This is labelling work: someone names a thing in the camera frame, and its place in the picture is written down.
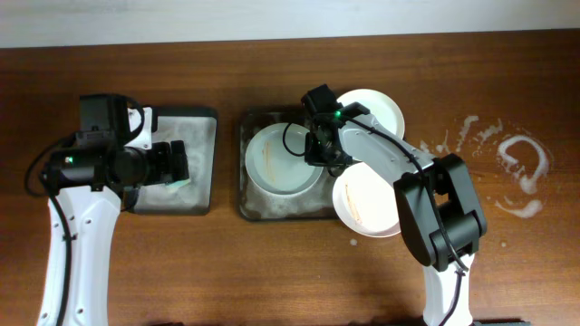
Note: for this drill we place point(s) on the green yellow sponge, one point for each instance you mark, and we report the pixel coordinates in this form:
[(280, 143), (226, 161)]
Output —
[(175, 186)]

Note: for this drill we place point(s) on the left black soapy tray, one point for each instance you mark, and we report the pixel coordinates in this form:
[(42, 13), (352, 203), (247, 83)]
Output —
[(197, 126)]

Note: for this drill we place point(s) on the right black soapy tray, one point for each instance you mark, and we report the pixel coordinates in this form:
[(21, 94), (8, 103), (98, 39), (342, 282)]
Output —
[(257, 205)]

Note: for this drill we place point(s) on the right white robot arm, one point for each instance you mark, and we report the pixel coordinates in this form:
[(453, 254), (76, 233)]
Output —
[(440, 216)]

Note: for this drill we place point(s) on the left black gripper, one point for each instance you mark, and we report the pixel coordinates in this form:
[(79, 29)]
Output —
[(164, 161)]

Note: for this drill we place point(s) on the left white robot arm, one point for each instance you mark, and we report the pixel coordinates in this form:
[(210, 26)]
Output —
[(89, 178)]

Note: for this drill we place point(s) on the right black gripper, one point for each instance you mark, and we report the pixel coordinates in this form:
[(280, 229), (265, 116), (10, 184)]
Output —
[(317, 151)]

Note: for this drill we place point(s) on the white plate with red stain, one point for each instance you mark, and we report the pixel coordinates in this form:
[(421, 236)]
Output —
[(365, 202)]

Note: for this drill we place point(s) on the black soapy tray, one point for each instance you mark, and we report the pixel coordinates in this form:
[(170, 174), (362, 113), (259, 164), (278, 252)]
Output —
[(197, 126), (257, 205)]

